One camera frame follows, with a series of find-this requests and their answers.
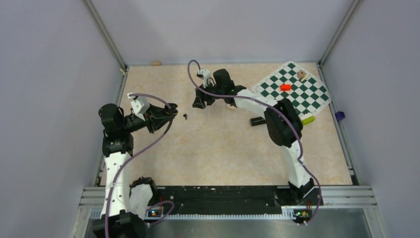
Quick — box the black microphone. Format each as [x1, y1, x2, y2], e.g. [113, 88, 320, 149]
[250, 117, 266, 126]

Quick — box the small beige figurine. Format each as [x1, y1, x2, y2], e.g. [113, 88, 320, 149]
[297, 70, 308, 81]

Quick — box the white earbud charging case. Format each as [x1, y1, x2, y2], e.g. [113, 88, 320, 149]
[225, 104, 236, 110]

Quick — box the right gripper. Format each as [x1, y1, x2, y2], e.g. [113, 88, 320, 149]
[193, 80, 224, 110]

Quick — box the purple object at right edge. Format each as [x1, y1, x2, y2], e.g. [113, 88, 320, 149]
[335, 111, 346, 122]

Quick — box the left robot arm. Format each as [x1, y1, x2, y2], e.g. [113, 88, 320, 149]
[92, 100, 178, 238]

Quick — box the purple cable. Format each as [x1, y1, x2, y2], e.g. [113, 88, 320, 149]
[187, 59, 323, 226]
[104, 93, 174, 238]

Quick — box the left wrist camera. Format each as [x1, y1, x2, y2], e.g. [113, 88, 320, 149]
[127, 93, 150, 121]

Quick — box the black earbud case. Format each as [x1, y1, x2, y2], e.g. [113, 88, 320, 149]
[169, 107, 178, 118]

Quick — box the cork on back edge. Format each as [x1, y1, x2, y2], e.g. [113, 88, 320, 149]
[151, 61, 161, 66]

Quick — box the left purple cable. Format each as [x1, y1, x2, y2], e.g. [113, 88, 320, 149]
[104, 93, 174, 238]

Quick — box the green white chessboard mat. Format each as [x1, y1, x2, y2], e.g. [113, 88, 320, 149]
[252, 61, 331, 117]

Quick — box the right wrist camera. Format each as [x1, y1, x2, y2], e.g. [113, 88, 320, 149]
[196, 68, 214, 88]

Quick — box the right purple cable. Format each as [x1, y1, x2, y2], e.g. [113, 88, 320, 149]
[187, 59, 323, 226]

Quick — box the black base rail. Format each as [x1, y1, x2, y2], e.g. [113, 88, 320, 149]
[148, 185, 323, 215]

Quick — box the yellow green white block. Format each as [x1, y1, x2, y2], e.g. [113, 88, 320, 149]
[301, 115, 315, 125]

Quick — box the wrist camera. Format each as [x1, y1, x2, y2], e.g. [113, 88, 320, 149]
[196, 68, 214, 88]
[127, 93, 150, 121]

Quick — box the red block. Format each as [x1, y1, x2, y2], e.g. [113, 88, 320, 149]
[280, 84, 292, 91]

